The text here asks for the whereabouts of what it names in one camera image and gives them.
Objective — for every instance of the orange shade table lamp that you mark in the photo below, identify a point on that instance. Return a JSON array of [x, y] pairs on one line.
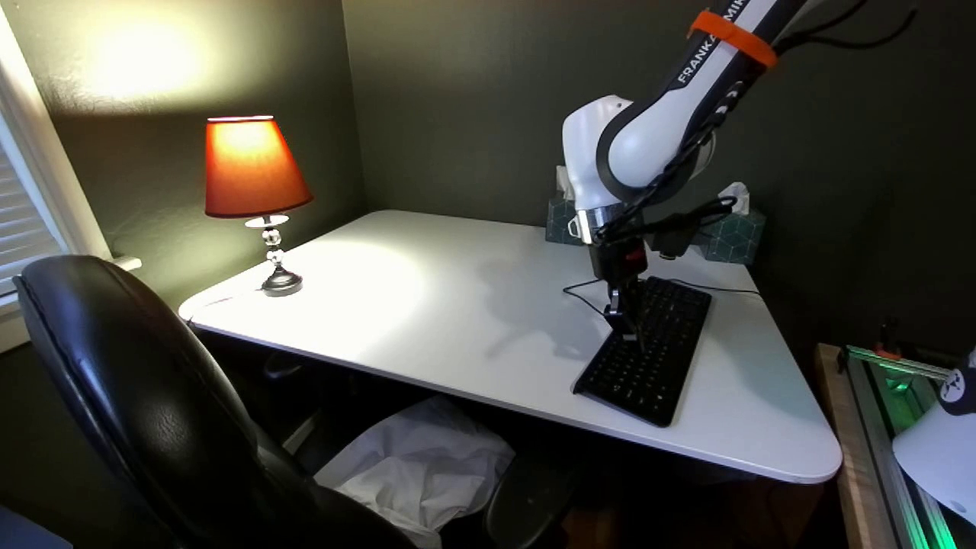
[[249, 170]]

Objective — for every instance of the orange black clamp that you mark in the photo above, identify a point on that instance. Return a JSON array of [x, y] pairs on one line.
[[901, 348]]

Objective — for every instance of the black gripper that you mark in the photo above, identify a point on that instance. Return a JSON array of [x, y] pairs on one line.
[[622, 258]]

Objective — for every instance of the wooden robot platform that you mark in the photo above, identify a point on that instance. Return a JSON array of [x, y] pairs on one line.
[[844, 457]]

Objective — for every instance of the black office chair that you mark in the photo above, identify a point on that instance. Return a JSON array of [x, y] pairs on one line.
[[154, 407]]

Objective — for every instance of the white window frame with blinds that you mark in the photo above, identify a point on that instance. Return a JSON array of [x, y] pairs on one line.
[[24, 213]]

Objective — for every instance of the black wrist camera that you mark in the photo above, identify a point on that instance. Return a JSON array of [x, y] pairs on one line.
[[679, 239]]

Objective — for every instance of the black computer keyboard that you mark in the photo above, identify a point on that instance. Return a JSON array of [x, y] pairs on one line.
[[651, 356]]

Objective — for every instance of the aluminium profile frame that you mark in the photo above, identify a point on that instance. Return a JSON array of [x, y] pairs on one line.
[[887, 446]]

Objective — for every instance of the teal tissue box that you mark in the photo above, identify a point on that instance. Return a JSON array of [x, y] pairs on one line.
[[736, 239]]

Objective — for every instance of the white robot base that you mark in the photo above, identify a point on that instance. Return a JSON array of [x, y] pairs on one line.
[[947, 457]]

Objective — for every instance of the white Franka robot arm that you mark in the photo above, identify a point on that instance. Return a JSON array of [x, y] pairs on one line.
[[651, 138]]

